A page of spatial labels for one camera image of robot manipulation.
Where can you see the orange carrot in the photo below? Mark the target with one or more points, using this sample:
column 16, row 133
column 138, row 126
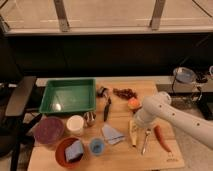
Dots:
column 160, row 138

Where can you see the red bowl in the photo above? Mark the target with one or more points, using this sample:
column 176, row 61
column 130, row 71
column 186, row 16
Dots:
column 60, row 154

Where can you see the peeled yellow banana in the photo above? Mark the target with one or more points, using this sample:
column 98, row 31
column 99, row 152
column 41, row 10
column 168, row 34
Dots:
column 133, row 129

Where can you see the orange fruit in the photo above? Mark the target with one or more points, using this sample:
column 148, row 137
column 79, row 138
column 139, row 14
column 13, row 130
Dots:
column 133, row 103

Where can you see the small blue cup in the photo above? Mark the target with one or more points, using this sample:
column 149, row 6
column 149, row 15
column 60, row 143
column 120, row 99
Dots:
column 96, row 146

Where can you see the light blue cloth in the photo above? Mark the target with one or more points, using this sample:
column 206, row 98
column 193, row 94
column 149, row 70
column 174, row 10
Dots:
column 112, row 135

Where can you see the round metal dish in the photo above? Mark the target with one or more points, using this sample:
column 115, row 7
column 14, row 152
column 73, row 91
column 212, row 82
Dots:
column 184, row 75

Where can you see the dark red grapes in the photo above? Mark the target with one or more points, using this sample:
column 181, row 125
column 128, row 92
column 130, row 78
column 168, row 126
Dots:
column 125, row 93

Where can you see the white cup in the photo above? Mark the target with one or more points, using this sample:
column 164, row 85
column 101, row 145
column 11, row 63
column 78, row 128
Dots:
column 75, row 124

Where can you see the silver fork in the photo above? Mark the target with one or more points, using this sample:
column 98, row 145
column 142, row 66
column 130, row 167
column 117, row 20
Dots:
column 147, row 133

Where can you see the blue sponge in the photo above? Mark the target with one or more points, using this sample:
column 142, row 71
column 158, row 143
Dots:
column 74, row 151

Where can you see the wooden cutting board table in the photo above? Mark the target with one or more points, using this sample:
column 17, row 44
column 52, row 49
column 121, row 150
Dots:
column 120, row 157

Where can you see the black chair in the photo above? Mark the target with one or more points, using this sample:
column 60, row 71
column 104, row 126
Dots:
column 13, row 131

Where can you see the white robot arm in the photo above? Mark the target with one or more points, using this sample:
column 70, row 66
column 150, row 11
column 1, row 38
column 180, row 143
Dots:
column 159, row 105

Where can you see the small metal cup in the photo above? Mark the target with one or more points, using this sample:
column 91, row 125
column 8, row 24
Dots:
column 89, row 118

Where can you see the green plastic tray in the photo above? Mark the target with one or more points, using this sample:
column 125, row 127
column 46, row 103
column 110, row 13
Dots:
column 68, row 96

